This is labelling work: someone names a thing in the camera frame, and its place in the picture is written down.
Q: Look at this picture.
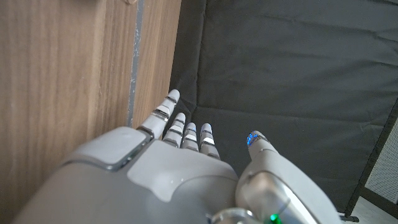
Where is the black backdrop stand pole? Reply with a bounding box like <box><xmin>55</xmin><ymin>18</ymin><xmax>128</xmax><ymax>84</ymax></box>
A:
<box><xmin>338</xmin><ymin>185</ymin><xmax>398</xmax><ymax>223</ymax></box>

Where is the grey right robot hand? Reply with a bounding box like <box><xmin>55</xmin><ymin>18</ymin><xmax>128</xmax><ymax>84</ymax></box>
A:
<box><xmin>11</xmin><ymin>89</ymin><xmax>343</xmax><ymax>224</ymax></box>

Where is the black backdrop curtain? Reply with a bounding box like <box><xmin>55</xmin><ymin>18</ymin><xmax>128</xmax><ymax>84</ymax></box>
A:
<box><xmin>169</xmin><ymin>0</ymin><xmax>398</xmax><ymax>218</ymax></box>

